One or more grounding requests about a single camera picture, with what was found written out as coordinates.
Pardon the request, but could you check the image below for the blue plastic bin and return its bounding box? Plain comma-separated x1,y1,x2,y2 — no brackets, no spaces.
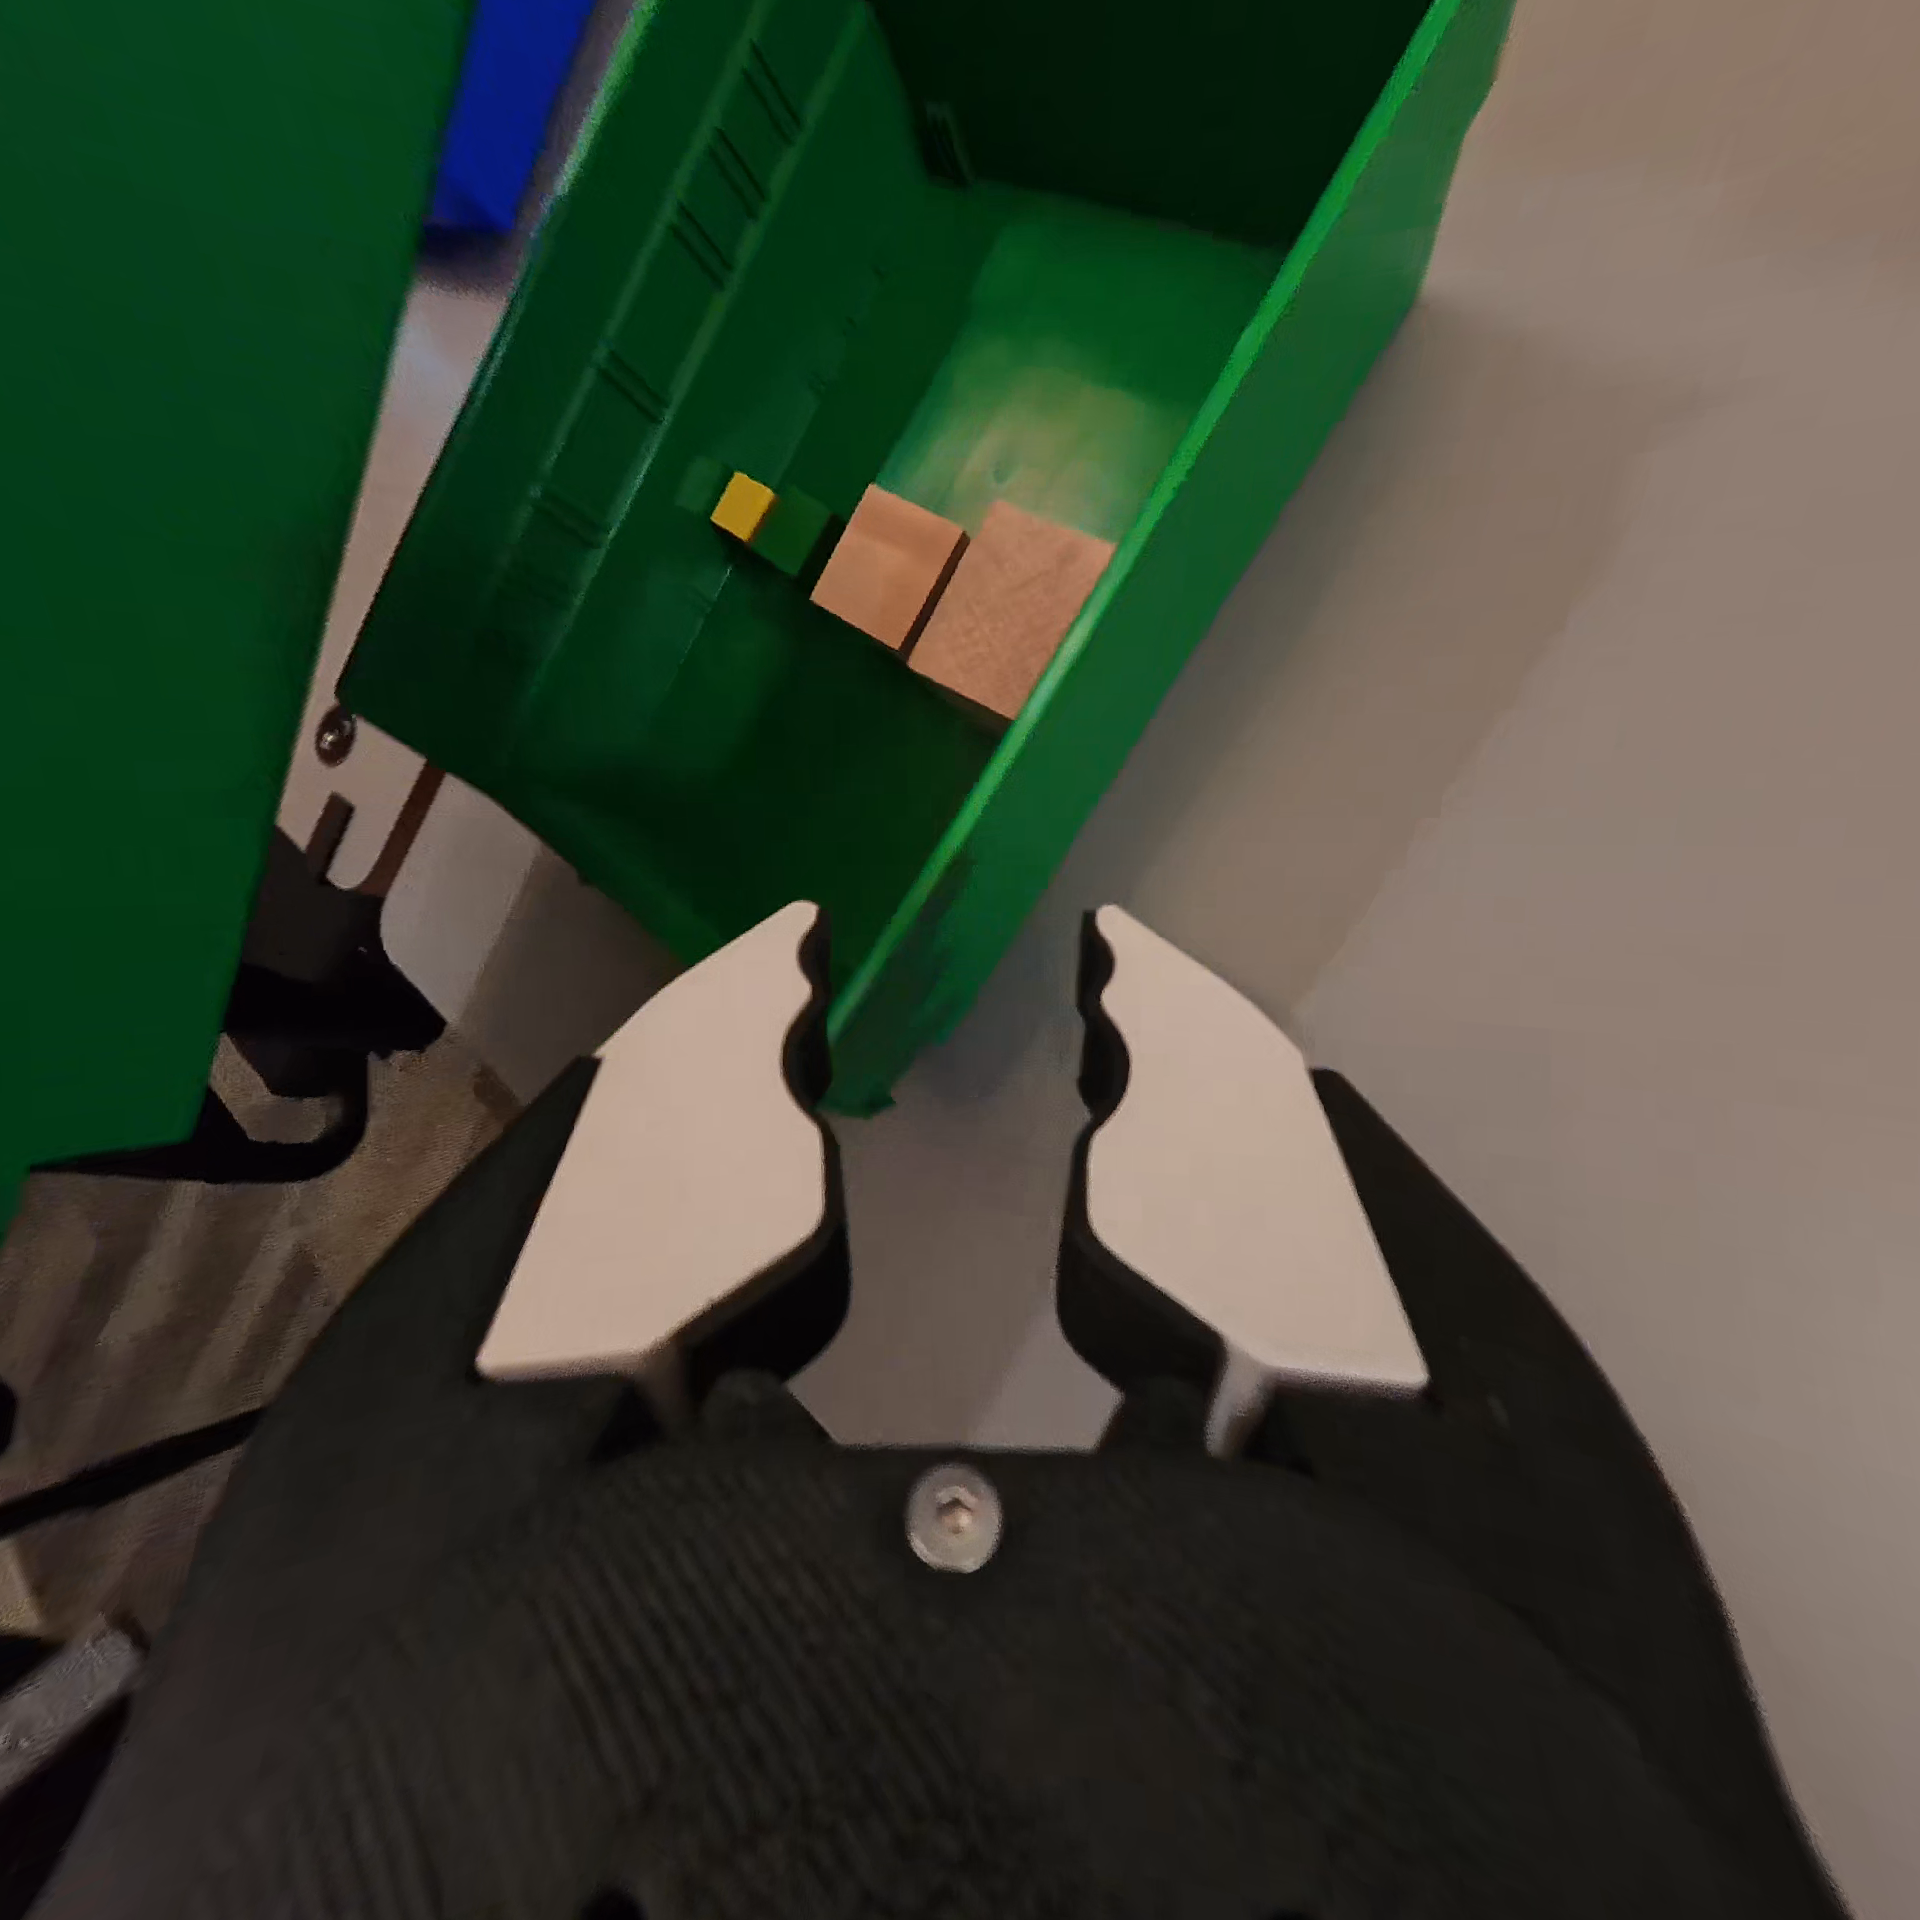
423,0,601,260

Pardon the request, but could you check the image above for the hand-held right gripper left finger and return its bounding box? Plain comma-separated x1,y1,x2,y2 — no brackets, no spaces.
473,900,848,1427

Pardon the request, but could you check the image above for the small green cube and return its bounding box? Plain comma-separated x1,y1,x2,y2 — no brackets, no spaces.
751,488,835,577

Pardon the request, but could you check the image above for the wooden cube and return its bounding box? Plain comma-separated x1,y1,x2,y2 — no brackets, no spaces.
907,498,1121,724

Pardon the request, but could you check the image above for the black metal desk frame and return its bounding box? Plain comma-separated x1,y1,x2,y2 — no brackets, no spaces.
31,756,454,1191

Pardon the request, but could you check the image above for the grey desk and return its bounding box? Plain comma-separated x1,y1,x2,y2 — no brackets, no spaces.
278,0,1920,1920

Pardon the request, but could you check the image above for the pinkish wooden block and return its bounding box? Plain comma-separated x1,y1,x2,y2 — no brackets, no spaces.
809,483,970,657

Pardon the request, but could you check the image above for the green plastic bin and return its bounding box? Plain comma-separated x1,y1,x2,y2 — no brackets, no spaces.
334,0,1502,1120
0,0,480,1225

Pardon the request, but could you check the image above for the black cable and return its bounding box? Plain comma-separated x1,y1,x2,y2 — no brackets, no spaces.
0,1401,266,1538

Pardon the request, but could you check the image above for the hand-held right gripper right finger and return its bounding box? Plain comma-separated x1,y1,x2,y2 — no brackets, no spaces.
1055,900,1434,1455

